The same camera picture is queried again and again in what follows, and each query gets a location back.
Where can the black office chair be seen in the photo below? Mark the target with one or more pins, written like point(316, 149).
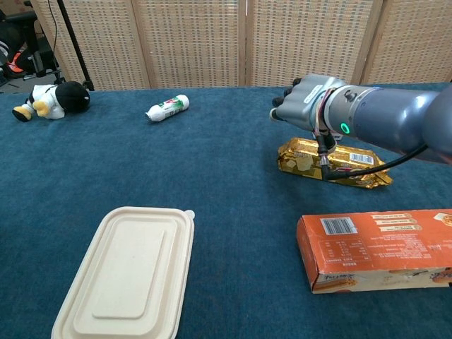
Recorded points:
point(12, 39)

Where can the black tripod stand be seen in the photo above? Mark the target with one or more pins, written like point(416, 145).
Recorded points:
point(72, 39)

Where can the black and white plush toy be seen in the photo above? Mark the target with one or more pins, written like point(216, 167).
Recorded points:
point(67, 99)

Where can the blue carpet table cover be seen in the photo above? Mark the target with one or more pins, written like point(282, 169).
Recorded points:
point(176, 169)

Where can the gold biscuit packet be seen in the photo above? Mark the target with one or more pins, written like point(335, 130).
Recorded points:
point(303, 159)

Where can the woven folding screen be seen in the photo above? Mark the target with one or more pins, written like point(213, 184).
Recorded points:
point(194, 42)

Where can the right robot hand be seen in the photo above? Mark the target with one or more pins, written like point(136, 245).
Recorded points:
point(300, 102)

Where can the beige lidded food container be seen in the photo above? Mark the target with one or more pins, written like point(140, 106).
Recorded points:
point(123, 275)

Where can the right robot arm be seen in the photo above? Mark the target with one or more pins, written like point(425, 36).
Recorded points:
point(388, 116)

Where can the small white bottle green label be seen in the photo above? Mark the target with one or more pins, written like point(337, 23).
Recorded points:
point(167, 107)

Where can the orange cardboard box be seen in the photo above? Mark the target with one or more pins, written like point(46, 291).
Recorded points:
point(370, 247)

